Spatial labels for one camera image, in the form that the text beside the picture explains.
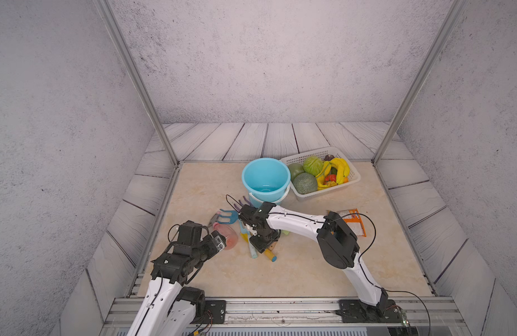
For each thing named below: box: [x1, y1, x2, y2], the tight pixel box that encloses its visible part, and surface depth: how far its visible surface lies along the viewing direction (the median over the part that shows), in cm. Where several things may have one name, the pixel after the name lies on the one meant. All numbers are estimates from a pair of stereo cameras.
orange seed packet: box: [336, 207, 367, 238], surface depth 95 cm
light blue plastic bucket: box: [241, 157, 291, 207], surface depth 96 cm
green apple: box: [287, 162, 306, 182], surface depth 107 cm
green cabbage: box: [302, 155, 324, 177], surface depth 104 cm
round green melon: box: [292, 172, 319, 195], surface depth 98 cm
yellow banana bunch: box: [315, 157, 351, 191], surface depth 105 cm
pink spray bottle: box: [212, 221, 239, 251], surface depth 89 cm
